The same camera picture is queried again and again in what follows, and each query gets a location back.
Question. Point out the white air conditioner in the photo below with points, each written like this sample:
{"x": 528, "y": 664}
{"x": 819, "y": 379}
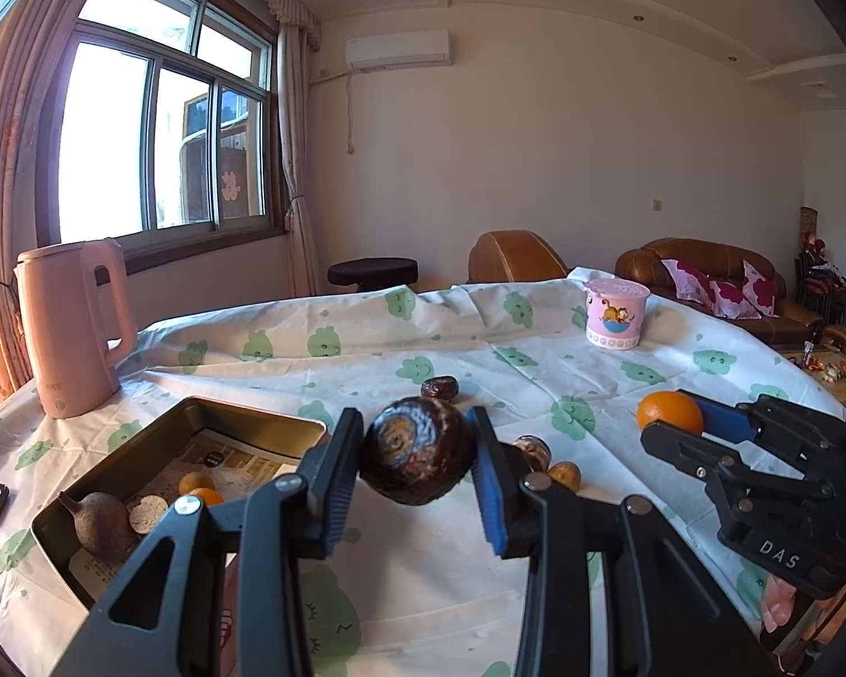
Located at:
{"x": 395, "y": 49}

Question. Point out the large orange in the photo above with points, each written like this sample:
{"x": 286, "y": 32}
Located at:
{"x": 666, "y": 409}

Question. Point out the printed paper sheet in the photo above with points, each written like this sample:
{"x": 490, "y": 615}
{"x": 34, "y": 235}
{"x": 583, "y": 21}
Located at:
{"x": 240, "y": 458}

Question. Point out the sliding glass window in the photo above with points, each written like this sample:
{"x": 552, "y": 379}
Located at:
{"x": 113, "y": 141}

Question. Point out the small tan longan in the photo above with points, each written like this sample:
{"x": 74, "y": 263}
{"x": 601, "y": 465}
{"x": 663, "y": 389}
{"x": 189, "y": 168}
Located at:
{"x": 564, "y": 476}

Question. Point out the brown pear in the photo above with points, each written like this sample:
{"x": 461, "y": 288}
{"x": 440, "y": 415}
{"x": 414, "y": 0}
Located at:
{"x": 102, "y": 529}

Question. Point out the small orange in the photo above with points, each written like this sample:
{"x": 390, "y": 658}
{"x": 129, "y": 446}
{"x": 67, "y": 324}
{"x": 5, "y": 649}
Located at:
{"x": 196, "y": 482}

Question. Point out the dark wooden shelf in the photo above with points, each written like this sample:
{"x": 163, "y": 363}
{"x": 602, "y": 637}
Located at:
{"x": 814, "y": 275}

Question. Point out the medium orange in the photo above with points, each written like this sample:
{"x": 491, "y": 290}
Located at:
{"x": 210, "y": 497}

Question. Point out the pink electric kettle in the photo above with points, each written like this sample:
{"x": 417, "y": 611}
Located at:
{"x": 63, "y": 338}

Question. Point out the cluttered low table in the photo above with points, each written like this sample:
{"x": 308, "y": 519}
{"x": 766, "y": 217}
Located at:
{"x": 828, "y": 370}

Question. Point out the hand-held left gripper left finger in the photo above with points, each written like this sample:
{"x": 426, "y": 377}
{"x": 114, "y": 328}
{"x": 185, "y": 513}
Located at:
{"x": 338, "y": 479}

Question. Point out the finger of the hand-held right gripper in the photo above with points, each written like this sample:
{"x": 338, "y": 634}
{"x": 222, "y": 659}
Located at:
{"x": 726, "y": 422}
{"x": 691, "y": 455}

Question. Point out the dark brown date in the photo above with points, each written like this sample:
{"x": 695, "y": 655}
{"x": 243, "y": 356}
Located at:
{"x": 440, "y": 388}
{"x": 416, "y": 458}

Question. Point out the rectangular metal tin box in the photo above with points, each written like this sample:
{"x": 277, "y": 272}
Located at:
{"x": 268, "y": 434}

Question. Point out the brown leather chair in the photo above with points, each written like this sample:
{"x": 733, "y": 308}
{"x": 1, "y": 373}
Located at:
{"x": 514, "y": 254}

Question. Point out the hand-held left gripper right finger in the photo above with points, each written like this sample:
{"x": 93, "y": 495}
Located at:
{"x": 490, "y": 501}

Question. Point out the pink cartoon cup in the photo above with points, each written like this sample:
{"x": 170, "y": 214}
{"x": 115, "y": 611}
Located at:
{"x": 613, "y": 317}

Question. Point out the beige tied curtain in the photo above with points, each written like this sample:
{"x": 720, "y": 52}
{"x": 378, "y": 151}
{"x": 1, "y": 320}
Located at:
{"x": 297, "y": 155}

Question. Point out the round sliced cake piece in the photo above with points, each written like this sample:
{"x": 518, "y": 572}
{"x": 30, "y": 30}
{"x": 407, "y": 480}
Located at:
{"x": 148, "y": 513}

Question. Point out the white green-printed tablecloth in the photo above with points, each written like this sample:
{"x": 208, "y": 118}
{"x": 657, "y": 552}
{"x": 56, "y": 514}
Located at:
{"x": 395, "y": 338}

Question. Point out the peach patterned curtain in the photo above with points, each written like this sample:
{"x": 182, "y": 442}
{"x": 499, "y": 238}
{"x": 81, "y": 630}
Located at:
{"x": 0, "y": 190}

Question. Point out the black round stool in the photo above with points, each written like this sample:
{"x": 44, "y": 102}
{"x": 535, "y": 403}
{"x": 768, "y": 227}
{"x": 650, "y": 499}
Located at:
{"x": 373, "y": 271}

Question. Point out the floral pink pillow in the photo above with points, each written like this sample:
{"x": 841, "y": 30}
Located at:
{"x": 691, "y": 278}
{"x": 758, "y": 289}

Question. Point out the cut sugarcane piece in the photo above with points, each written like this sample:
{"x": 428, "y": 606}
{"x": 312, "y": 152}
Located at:
{"x": 534, "y": 451}

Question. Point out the brown leather sofa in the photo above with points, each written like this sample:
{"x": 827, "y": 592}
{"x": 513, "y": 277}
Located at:
{"x": 648, "y": 264}

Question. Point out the red window sticker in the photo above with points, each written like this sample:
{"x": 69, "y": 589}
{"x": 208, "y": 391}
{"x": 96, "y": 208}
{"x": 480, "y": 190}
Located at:
{"x": 231, "y": 185}

